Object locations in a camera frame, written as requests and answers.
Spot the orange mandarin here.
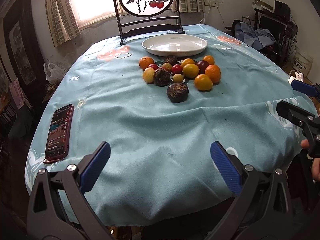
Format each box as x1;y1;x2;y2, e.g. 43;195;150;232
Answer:
204;64;221;83
139;56;154;70

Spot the yellow orange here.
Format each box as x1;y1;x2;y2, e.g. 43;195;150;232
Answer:
182;63;199;79

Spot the dark passion fruit front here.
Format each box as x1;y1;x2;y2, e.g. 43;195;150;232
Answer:
167;83;189;103

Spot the dark passion fruit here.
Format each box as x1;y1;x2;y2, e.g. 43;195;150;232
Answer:
153;68;170;87
167;83;189;103
163;55;178;66

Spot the yellow peach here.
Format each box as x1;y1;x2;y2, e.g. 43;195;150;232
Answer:
143;67;155;83

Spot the person's right hand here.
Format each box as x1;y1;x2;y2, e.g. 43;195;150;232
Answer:
300;139;320;181

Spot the white bucket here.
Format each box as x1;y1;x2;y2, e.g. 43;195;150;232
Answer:
293;47;313;77

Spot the blue clothes pile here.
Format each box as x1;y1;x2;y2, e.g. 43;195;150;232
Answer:
234;22;276;50

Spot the black metal rack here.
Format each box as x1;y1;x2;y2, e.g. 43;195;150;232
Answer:
248;0;298;67

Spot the red smartphone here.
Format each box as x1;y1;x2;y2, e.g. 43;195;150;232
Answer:
43;104;74;164

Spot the small orange back right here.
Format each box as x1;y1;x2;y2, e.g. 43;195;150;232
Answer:
203;55;215;65

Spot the small yellow-green fruit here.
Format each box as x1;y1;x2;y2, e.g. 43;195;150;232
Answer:
172;74;184;83

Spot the red cherry tomato centre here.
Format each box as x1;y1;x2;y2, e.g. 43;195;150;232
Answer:
171;64;183;75

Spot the red cherry tomato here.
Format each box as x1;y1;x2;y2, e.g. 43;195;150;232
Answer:
148;63;159;70
171;64;183;75

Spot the light blue tablecloth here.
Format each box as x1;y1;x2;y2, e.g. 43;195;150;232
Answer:
24;25;317;226

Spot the dark passion fruit back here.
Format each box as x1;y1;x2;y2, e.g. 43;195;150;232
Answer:
163;55;178;66

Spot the small yellow-red fruit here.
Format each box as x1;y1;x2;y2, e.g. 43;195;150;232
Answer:
162;62;172;72

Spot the white plastic bag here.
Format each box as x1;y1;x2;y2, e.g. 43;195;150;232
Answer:
43;62;66;85

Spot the white round plate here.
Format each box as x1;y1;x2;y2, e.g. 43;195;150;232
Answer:
142;34;208;57

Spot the dark passion fruit middle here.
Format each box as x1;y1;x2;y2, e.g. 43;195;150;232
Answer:
153;68;170;87

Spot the red cherry tomato left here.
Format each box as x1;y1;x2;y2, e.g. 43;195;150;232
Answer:
148;63;159;70

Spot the left checked curtain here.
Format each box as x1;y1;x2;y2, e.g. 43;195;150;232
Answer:
44;0;80;47

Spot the dark framed wall picture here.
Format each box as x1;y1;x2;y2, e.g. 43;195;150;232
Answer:
3;0;47;93

